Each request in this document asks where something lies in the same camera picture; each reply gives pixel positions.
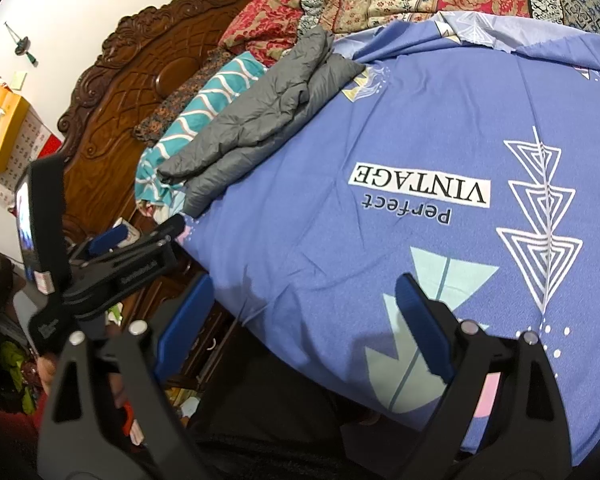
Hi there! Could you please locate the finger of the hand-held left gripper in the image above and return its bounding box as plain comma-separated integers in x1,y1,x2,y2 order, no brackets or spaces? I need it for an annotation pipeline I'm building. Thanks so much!
70,224,131,261
125,214,187,256

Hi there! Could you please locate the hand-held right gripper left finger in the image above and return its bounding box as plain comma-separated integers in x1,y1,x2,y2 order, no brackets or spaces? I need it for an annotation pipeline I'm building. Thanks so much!
36,274,216,480

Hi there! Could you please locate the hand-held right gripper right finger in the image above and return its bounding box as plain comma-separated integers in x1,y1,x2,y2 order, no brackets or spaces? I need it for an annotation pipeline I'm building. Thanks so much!
394,273,573,480

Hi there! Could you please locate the grey puffer jacket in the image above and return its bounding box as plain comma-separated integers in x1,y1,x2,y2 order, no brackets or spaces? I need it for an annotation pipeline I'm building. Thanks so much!
157,25,366,218

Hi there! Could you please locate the person's left hand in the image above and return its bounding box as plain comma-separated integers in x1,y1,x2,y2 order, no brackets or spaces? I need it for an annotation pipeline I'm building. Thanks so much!
40,355,59,396

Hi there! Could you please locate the wooden nightstand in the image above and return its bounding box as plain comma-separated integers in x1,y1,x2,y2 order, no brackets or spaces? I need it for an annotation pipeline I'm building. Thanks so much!
177,305,243,391

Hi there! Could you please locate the yellow paper bag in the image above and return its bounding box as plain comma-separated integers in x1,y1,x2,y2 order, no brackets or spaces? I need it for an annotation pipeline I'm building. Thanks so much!
0,75,31,173

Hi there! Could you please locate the blue printed bed sheet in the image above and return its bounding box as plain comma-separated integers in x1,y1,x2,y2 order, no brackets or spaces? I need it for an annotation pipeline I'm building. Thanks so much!
182,20,600,466

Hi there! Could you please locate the teal wave-patterned pillow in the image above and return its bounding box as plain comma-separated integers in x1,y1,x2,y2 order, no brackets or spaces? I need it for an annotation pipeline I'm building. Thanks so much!
134,52,268,211

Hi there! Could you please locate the dark floral cloth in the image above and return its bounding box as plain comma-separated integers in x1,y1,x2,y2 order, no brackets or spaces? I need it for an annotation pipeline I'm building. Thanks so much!
132,47,231,146

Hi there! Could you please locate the green cloth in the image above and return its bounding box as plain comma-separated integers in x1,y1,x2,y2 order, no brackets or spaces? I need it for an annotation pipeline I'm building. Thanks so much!
0,340,37,413

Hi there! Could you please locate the carved wooden headboard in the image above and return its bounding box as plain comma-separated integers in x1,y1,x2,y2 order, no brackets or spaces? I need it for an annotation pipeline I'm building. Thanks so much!
57,0,271,321

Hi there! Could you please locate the wall calendar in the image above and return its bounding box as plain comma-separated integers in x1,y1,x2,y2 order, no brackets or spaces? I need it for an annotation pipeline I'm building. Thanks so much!
0,120,63,206

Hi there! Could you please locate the green wall ornament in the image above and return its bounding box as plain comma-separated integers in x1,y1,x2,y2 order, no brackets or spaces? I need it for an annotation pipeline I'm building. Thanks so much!
5,22,38,67

